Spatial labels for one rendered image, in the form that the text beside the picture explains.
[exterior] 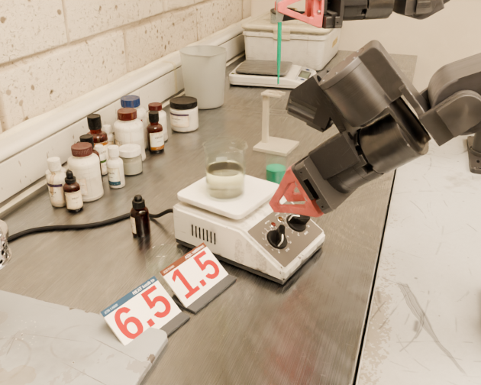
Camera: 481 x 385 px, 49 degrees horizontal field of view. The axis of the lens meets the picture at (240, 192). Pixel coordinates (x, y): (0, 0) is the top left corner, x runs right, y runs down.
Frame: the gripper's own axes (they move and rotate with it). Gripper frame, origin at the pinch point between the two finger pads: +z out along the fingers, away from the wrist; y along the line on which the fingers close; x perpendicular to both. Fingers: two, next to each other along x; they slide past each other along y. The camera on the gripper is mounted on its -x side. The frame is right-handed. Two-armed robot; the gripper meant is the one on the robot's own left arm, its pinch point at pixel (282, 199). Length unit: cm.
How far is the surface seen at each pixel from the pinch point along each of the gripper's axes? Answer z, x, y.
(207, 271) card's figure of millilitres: 13.9, 3.2, 5.4
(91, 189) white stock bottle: 37.9, -17.7, -2.4
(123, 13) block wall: 44, -54, -42
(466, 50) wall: 15, 0, -160
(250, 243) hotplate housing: 8.4, 3.1, 0.7
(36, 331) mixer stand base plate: 22.5, -2.9, 25.8
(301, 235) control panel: 6.5, 6.8, -7.4
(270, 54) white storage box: 55, -36, -107
